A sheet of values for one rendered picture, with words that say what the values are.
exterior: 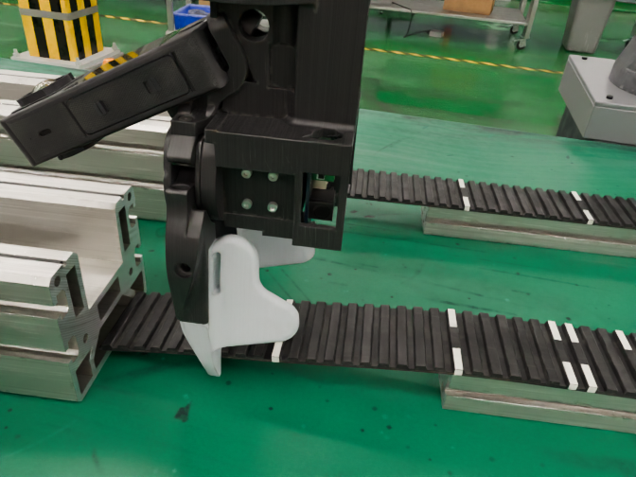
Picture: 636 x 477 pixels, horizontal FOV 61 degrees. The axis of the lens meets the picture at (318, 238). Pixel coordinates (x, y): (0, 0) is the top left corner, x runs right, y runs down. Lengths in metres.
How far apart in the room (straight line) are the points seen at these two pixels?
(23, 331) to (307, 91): 0.18
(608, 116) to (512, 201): 0.32
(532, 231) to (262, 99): 0.31
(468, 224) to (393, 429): 0.22
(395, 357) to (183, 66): 0.19
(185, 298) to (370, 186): 0.25
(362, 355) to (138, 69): 0.18
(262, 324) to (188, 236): 0.07
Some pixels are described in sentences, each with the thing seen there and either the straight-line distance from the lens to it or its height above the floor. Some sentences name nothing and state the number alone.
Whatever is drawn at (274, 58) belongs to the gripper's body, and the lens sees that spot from 0.24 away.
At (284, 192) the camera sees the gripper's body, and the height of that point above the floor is 0.91.
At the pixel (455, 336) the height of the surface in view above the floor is 0.81.
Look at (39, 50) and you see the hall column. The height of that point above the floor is 0.08.
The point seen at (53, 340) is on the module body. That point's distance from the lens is 0.30.
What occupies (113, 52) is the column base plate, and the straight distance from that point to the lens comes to 3.96.
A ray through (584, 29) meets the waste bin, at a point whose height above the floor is 0.19.
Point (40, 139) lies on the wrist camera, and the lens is 0.28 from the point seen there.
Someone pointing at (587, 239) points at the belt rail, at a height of 0.79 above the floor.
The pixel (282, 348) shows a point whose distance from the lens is 0.31.
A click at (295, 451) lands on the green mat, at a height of 0.78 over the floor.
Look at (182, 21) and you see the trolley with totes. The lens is 3.50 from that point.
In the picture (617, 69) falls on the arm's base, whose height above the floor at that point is 0.85.
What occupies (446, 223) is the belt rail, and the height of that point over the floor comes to 0.79.
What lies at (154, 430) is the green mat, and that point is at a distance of 0.31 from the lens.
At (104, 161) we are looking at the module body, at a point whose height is 0.83.
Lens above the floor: 1.02
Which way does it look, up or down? 33 degrees down
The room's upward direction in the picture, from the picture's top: 5 degrees clockwise
